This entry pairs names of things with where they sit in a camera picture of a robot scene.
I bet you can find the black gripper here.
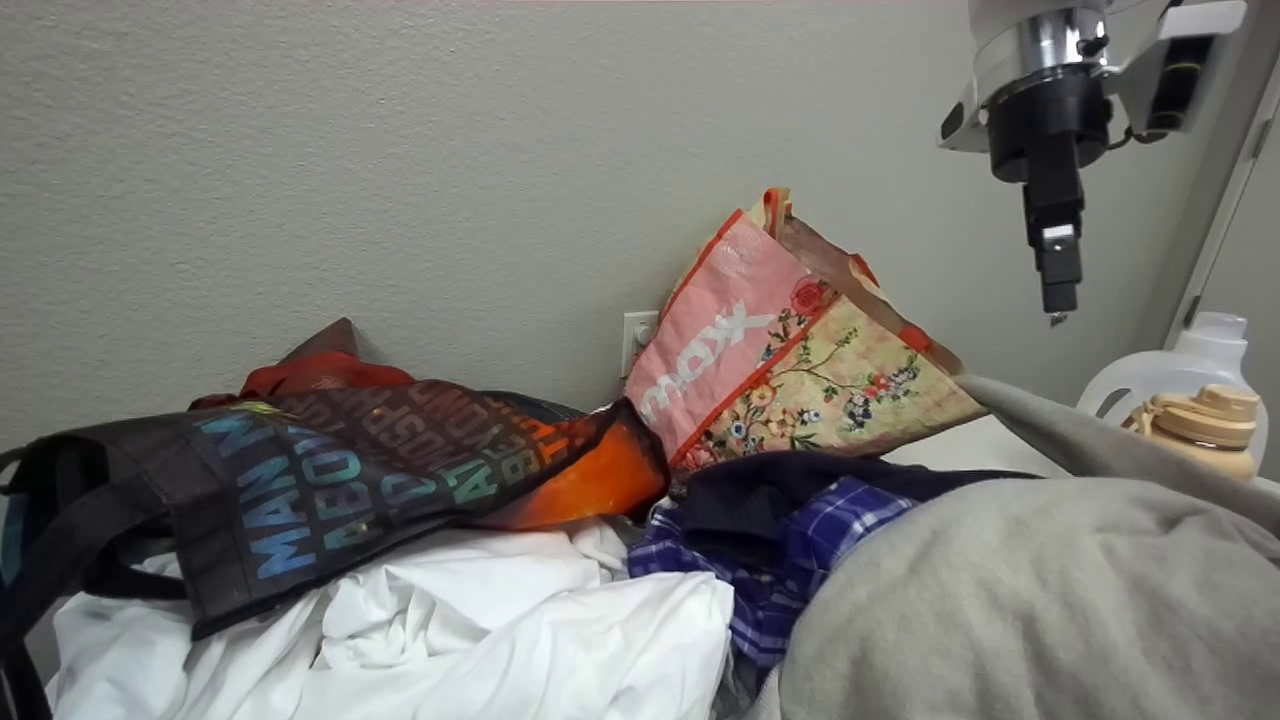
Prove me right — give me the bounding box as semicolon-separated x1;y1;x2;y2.
987;72;1112;330

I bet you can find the grey sweatshirt clothing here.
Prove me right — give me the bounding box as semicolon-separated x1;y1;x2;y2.
775;371;1280;720

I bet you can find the pink floral shopping bag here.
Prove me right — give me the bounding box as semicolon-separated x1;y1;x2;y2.
616;183;994;471

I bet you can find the navy dark clothing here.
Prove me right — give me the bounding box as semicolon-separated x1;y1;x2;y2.
665;448;1034;541

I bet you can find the black orange printed bag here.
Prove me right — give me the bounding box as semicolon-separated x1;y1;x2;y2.
0;318;671;720

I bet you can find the translucent detergent jug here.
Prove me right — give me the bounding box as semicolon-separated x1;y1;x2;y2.
1078;313;1273;471

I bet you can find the cream yellow water bottle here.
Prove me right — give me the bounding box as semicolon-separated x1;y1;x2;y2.
1121;382;1265;482

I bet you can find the blue plaid cloth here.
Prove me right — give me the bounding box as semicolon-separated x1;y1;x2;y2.
623;477;929;702

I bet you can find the white cloth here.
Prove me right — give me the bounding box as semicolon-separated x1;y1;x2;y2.
44;516;739;720

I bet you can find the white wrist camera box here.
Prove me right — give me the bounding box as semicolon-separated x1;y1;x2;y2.
1112;0;1254;138

